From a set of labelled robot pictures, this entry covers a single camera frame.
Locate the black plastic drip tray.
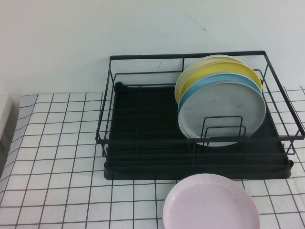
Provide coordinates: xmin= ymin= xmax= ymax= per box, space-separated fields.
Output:
xmin=103 ymin=81 xmax=294 ymax=181

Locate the yellow plate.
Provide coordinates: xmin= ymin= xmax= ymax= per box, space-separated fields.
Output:
xmin=179 ymin=61 xmax=263 ymax=105

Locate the grey box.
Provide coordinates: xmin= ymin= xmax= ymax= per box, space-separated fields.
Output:
xmin=0 ymin=94 xmax=20 ymax=179

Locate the pink plate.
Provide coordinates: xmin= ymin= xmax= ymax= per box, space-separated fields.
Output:
xmin=162 ymin=173 xmax=261 ymax=229

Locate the black wire dish rack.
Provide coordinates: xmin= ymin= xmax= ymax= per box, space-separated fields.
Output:
xmin=95 ymin=50 xmax=305 ymax=158

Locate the grey plate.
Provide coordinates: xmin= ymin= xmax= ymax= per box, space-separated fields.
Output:
xmin=178 ymin=81 xmax=267 ymax=147

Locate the cream plate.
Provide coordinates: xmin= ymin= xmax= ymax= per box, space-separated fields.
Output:
xmin=174 ymin=54 xmax=249 ymax=105

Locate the light blue plate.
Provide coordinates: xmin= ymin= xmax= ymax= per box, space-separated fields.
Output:
xmin=177 ymin=72 xmax=263 ymax=113

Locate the white black-grid tablecloth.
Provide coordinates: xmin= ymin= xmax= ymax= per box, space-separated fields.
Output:
xmin=0 ymin=86 xmax=305 ymax=229

